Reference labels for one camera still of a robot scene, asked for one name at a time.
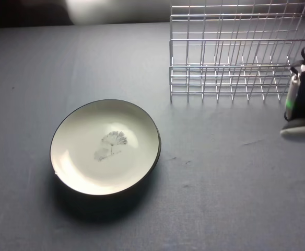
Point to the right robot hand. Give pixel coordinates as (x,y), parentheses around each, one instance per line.
(291,91)

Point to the grey table cloth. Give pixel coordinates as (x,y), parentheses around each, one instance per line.
(220,183)

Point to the white panel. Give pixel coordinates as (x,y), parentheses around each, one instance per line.
(116,10)

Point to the black backdrop panel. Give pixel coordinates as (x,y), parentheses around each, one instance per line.
(24,13)

